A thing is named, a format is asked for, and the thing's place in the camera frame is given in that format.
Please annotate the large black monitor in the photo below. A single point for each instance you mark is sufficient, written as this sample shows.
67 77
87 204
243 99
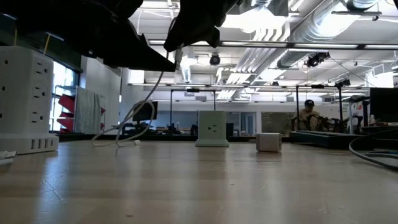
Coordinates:
384 104

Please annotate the black flat power strip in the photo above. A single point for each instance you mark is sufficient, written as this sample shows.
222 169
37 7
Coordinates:
323 138

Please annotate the black camera cluster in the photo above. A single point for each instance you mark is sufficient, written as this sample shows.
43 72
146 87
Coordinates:
317 59

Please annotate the pale green cube power strip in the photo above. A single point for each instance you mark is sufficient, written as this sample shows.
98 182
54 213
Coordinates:
212 129

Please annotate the white USB wall charger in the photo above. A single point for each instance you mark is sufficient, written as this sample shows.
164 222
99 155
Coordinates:
269 142

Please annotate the person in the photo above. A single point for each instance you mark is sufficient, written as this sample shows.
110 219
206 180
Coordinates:
308 115

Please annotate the black dome camera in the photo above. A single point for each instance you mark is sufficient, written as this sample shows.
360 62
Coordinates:
214 59

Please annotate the grey panel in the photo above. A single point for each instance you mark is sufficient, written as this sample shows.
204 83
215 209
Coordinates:
88 110

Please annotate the white tower power strip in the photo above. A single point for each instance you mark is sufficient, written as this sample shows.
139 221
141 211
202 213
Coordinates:
25 99

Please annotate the small black monitor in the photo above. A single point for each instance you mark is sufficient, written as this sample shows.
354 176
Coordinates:
145 111

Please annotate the red bin rack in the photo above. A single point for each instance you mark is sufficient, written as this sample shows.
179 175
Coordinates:
66 104

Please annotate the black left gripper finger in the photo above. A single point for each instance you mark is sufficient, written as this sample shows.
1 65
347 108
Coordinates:
124 49

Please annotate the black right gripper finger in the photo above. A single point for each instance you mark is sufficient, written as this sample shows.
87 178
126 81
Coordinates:
192 21
227 9

